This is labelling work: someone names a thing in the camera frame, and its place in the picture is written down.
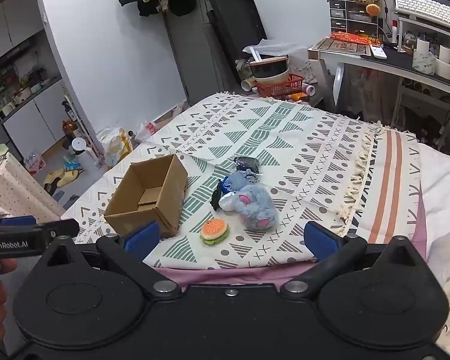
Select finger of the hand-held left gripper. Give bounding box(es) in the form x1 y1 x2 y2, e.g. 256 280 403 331
37 218 80 239
0 215 37 229

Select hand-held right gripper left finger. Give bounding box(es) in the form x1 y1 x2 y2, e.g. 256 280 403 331
44 220 181 300

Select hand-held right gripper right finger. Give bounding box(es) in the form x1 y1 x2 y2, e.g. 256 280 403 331
284 220 427 300

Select brown cardboard box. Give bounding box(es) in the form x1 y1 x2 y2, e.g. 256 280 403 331
103 153 189 239

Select black cloth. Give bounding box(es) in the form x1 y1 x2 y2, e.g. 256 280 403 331
233 155 262 175

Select dotted cream box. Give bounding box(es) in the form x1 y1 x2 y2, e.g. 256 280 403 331
0 152 66 223

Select yellow slippers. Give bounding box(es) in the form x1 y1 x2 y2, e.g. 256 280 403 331
43 169 80 192

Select pack of water bottles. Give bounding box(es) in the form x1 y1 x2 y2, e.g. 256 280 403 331
24 153 46 175

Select burger plush toy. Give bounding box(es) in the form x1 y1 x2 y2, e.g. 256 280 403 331
199 218 230 247

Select grey-blue plush toy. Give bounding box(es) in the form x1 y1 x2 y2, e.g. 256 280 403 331
230 183 280 232

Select white round bin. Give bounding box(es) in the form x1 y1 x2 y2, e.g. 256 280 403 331
71 137 99 169

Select dark blue black pouch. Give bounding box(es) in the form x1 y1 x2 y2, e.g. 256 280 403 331
210 179 231 211

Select pink bed sheet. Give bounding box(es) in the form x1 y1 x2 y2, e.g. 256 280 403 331
154 191 431 290

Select yellow and white plastic bag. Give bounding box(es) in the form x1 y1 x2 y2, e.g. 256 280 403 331
97 127 133 167

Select blue knitted toy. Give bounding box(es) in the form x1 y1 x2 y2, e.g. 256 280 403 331
225 171 261 193

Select patterned fringed blanket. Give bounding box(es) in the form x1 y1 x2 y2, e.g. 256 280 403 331
61 91 425 271

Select narrow white rack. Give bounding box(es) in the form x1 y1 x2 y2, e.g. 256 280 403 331
62 86 100 158

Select white and red plastic bag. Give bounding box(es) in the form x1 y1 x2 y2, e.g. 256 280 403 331
136 120 159 142

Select white bedding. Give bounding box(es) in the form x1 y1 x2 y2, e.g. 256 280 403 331
415 132 450 259

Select red plastic basket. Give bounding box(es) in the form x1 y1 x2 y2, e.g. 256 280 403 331
255 73 305 99

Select dark bowl with cream rim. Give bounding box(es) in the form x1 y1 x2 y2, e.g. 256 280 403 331
247 56 290 83

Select wooden tray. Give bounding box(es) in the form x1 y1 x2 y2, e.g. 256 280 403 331
308 37 372 60

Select black desk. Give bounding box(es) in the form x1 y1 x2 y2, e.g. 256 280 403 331
307 37 450 130

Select clear plastic bag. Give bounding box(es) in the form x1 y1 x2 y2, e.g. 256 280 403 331
242 38 308 61

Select red printed packet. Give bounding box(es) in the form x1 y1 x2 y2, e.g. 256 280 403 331
330 31 383 46

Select grey drawer organizer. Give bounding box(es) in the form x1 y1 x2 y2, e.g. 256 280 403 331
327 0 379 37

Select black flat panel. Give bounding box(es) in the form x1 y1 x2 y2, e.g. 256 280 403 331
204 0 268 61

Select white keyboard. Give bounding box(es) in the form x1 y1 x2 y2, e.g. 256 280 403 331
393 0 450 37

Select grey wall cabinet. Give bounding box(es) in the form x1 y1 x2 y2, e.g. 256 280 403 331
0 0 66 158

